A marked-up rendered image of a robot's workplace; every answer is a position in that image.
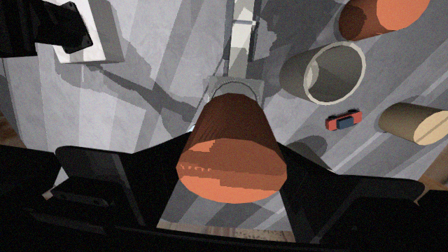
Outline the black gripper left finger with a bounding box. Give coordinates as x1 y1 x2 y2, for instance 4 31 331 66
55 131 191 228

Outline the white balance beam with square end pans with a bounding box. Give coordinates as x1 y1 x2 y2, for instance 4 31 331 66
207 0 265 107

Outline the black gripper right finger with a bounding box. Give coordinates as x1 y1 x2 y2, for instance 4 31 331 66
277 142 425 244

